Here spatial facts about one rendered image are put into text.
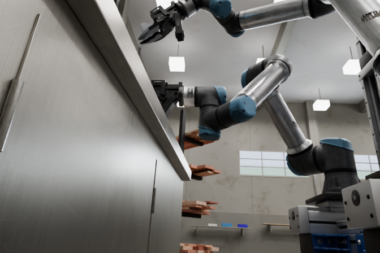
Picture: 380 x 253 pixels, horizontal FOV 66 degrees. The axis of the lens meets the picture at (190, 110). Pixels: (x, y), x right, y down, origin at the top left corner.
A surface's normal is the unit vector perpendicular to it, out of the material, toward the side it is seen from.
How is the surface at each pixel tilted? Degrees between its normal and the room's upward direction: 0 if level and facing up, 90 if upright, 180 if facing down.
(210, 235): 90
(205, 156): 90
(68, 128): 90
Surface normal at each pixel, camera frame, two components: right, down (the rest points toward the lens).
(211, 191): -0.04, -0.40
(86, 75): 0.99, 0.00
